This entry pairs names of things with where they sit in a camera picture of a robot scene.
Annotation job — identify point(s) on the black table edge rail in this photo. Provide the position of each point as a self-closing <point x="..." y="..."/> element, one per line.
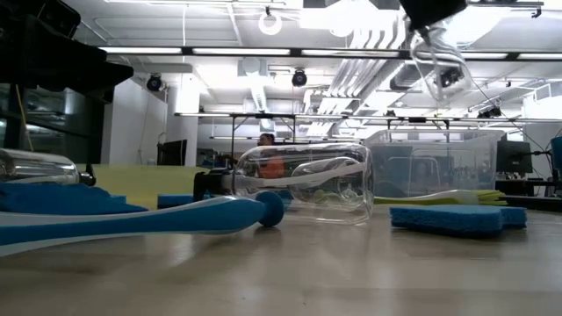
<point x="535" y="202"/>

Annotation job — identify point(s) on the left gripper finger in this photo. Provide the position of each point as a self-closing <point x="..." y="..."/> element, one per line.
<point x="105" y="76"/>

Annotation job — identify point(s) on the distant black frame beam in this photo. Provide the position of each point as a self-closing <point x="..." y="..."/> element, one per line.
<point x="263" y="116"/>

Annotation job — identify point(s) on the black computer monitor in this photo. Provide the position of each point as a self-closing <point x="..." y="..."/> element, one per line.
<point x="172" y="152"/>
<point x="513" y="157"/>

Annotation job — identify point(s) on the green and white dish brush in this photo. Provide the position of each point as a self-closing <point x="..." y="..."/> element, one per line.
<point x="439" y="198"/>

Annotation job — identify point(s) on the yellow translucent plastic bin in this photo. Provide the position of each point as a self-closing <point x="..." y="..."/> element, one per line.
<point x="140" y="180"/>

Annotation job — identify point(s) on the blue and white dish brush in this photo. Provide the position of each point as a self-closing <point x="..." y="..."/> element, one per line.
<point x="131" y="224"/>

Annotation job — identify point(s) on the clear plastic bin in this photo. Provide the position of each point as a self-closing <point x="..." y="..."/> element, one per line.
<point x="439" y="145"/>

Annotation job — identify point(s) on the black frame beam with lights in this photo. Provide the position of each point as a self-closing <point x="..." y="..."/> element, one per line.
<point x="241" y="51"/>

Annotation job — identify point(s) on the blue towel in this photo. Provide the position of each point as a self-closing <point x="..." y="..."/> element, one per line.
<point x="175" y="201"/>

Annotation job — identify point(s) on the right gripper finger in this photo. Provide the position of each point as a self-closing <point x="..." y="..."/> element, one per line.
<point x="432" y="11"/>

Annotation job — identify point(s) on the black ceiling camera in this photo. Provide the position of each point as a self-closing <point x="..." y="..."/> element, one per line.
<point x="450" y="76"/>
<point x="489" y="112"/>
<point x="299" y="78"/>
<point x="153" y="82"/>

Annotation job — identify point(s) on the person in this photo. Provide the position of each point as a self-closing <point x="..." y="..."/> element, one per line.
<point x="265" y="139"/>

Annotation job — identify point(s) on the blue kitchen sponge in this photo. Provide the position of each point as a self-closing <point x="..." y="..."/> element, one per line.
<point x="118" y="198"/>
<point x="57" y="197"/>
<point x="456" y="219"/>

